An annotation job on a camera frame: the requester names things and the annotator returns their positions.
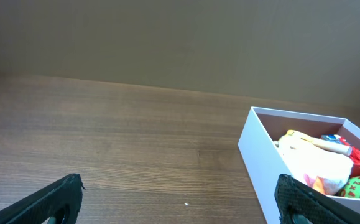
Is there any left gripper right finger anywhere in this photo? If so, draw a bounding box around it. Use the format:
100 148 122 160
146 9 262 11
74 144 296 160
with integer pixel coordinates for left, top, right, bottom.
274 174 360 224

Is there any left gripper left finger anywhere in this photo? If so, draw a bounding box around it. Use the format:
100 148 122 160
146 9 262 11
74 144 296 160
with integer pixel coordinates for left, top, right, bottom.
0 174 83 224

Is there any white yellow duck plush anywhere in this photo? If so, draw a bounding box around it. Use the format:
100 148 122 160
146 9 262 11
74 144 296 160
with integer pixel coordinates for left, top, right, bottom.
274 135 353 195

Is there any red toy fire truck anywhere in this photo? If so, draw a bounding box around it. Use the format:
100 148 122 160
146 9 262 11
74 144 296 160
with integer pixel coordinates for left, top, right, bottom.
320 134 360 177

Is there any yellow wooden rattle toy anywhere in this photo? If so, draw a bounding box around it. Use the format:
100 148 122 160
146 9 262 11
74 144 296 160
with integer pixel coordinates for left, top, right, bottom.
286 130 353 156

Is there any pink open cardboard box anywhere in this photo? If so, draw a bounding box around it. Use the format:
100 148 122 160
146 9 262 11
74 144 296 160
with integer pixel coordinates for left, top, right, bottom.
238 106 360 223

